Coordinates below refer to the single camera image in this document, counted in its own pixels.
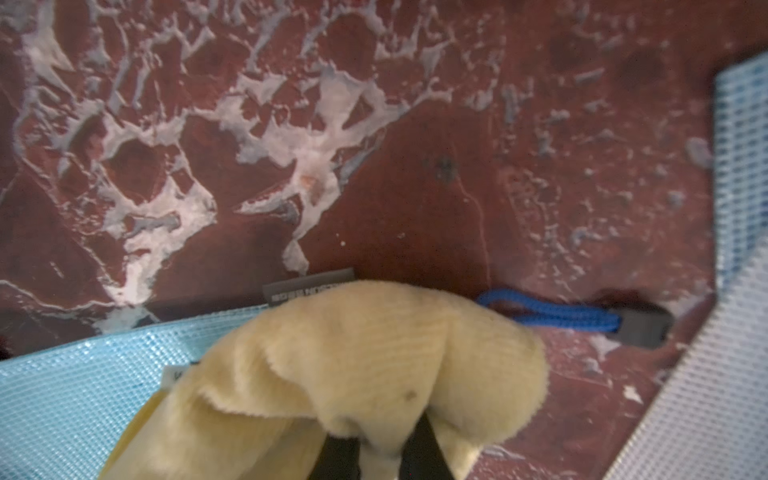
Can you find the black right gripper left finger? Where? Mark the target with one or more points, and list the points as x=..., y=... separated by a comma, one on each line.
x=337, y=460

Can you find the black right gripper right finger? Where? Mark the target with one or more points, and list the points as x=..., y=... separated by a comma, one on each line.
x=422, y=458

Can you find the cream wiping cloth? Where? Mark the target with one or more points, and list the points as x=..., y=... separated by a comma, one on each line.
x=363, y=361

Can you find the light blue mesh document bag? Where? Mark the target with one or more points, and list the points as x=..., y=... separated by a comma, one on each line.
x=63, y=409

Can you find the white blue-edged mesh document bag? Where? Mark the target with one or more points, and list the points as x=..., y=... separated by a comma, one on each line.
x=709, y=421

